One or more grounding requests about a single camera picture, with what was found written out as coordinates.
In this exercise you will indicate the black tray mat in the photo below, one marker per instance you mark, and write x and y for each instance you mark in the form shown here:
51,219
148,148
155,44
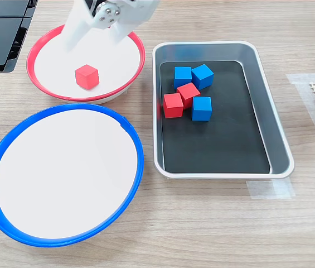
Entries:
215,145

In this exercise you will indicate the red cube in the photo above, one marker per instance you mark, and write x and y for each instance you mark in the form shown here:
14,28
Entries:
172,104
188,90
86,76

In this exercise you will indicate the red-rimmed white plate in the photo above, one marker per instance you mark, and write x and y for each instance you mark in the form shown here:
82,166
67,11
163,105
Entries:
112,69

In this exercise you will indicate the clear tape strip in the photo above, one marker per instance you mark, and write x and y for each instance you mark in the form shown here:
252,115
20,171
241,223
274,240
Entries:
268,190

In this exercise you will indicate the blue cube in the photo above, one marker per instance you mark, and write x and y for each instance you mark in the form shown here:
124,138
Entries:
201,109
182,75
202,76

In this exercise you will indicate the steel tray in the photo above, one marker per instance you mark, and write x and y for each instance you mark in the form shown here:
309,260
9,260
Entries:
278,150

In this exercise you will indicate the blue-rimmed white plate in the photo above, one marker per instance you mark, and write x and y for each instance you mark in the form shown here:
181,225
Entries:
62,176

